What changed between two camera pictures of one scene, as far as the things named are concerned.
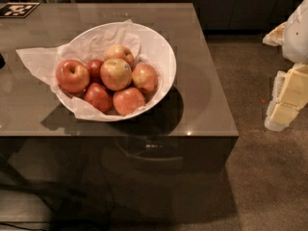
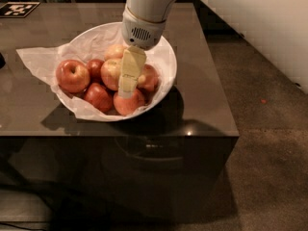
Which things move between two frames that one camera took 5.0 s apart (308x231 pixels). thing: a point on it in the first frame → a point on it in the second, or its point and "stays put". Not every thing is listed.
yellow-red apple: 119,52 stays put
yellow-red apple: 115,74 stays put
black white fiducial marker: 17,10 stays put
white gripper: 296,38 → 141,31
